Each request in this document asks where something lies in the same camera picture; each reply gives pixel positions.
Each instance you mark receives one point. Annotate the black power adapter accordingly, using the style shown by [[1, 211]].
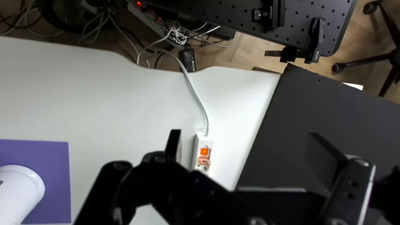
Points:
[[187, 59]]

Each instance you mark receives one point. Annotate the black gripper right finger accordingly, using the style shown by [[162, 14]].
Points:
[[321, 155]]

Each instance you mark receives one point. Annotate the black perforated breadboard plate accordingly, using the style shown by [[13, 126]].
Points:
[[311, 26]]

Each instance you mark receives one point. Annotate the purple mat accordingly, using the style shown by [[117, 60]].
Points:
[[50, 160]]

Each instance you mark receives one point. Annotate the black floor power strip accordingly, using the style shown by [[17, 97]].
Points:
[[161, 24]]

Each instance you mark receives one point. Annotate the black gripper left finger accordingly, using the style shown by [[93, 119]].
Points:
[[172, 149]]

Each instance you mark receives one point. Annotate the black side table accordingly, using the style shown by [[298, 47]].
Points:
[[305, 102]]

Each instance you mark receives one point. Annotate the white electric kettle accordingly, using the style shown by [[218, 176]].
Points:
[[21, 189]]

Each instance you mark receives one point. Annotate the white power strip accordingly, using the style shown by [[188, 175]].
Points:
[[201, 152]]

